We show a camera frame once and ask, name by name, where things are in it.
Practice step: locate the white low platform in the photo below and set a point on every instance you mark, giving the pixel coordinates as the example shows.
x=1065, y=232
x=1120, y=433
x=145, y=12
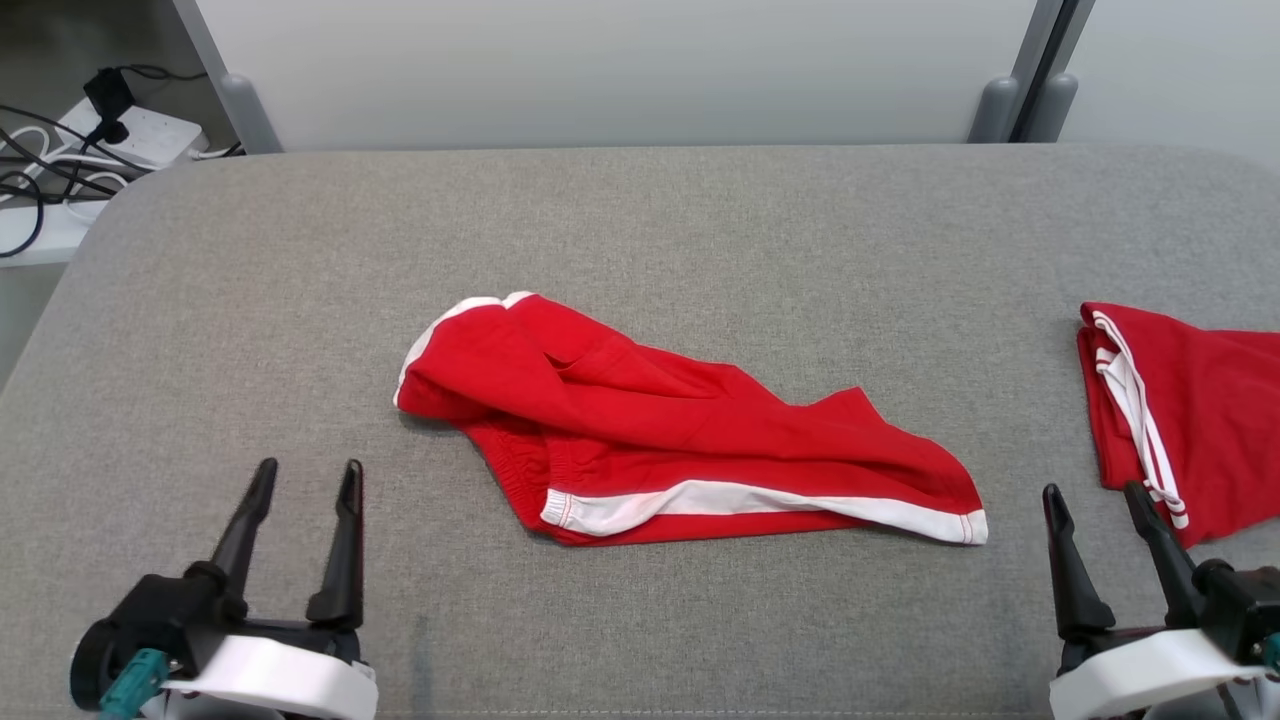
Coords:
x=50, y=235

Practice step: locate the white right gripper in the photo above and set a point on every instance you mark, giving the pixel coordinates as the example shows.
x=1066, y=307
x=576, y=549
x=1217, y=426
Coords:
x=1130, y=675

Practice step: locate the grey partition leg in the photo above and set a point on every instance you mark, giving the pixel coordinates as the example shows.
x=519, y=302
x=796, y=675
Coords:
x=245, y=110

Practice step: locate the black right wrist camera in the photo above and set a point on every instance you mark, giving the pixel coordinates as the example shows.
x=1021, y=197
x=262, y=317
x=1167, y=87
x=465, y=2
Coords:
x=1245, y=605

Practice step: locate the red white basketball jersey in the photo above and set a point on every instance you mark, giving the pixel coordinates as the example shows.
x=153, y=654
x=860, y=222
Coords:
x=1220, y=400

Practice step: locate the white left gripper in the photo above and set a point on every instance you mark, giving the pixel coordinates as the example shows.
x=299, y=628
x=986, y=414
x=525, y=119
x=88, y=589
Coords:
x=280, y=680

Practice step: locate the grey rounded partition foot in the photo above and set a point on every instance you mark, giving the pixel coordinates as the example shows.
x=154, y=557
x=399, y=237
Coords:
x=1052, y=108
x=993, y=110

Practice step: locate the dark metal partition post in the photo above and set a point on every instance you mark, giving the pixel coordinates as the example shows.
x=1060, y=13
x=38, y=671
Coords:
x=1045, y=40

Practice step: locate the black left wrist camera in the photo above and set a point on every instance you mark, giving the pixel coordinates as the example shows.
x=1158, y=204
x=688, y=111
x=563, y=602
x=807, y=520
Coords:
x=160, y=615

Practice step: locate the teal left camera connector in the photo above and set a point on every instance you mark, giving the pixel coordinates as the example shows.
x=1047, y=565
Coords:
x=130, y=685

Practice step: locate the teal camera connector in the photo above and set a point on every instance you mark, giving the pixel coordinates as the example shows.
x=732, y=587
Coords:
x=1273, y=652
x=130, y=685

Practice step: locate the red white-trimmed shorts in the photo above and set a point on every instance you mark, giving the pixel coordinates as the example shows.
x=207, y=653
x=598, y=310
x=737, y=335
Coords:
x=650, y=420

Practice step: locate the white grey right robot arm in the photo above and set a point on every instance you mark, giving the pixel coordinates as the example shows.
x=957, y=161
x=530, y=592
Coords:
x=1230, y=708

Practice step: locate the black plug adapter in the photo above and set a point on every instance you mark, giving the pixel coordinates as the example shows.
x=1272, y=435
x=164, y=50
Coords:
x=108, y=95

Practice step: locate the teal right camera connector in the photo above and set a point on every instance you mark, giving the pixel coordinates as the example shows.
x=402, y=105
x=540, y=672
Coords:
x=1273, y=652

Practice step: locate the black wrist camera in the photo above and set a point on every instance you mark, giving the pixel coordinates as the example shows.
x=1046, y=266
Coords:
x=160, y=615
x=1245, y=605

